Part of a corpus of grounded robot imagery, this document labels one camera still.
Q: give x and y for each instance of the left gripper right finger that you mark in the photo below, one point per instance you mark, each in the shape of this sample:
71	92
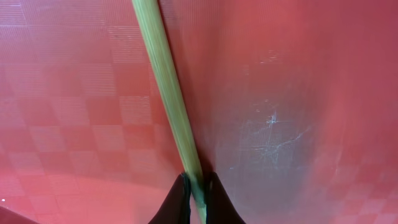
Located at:
219	208

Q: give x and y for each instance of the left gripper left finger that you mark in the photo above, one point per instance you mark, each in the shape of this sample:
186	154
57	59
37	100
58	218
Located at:
175	209

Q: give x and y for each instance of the wooden chopstick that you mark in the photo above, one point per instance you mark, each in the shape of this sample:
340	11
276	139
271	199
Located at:
157	46

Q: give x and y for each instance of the red plastic tray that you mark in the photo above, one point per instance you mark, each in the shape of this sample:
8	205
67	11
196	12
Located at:
292	103

